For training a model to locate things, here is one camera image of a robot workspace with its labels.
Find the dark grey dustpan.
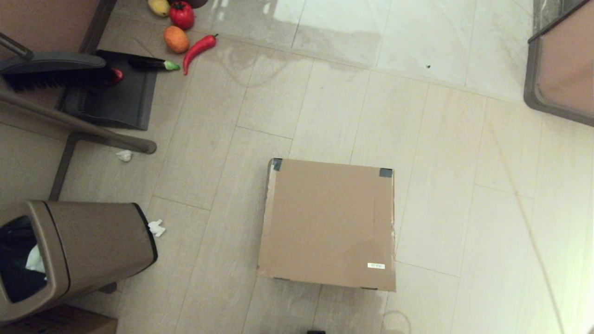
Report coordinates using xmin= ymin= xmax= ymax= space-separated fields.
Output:
xmin=58 ymin=50 xmax=158 ymax=131

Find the brown table with metal frame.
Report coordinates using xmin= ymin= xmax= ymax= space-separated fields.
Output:
xmin=0 ymin=0 xmax=157 ymax=201

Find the black bin liner bag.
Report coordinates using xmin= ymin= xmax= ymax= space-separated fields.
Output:
xmin=0 ymin=216 xmax=47 ymax=303

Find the brown cardboard box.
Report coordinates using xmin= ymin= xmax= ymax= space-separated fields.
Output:
xmin=257 ymin=158 xmax=397 ymax=292

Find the black bristle broom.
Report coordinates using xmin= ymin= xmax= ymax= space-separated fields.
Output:
xmin=0 ymin=32 xmax=114 ymax=91

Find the toy red chili pepper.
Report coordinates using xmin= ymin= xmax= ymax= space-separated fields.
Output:
xmin=183 ymin=34 xmax=218 ymax=75

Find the toy purple eggplant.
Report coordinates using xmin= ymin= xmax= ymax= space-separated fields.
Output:
xmin=128 ymin=56 xmax=181 ymax=71

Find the brown plastic trash bin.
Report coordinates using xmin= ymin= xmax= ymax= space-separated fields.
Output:
xmin=0 ymin=200 xmax=158 ymax=324

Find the toy red tomato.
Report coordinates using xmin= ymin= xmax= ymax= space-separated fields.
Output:
xmin=168 ymin=1 xmax=195 ymax=30

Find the brown table with grey rim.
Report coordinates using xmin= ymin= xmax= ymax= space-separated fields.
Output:
xmin=523 ymin=0 xmax=594 ymax=127

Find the toy orange fruit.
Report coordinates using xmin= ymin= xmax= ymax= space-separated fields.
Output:
xmin=163 ymin=26 xmax=190 ymax=54

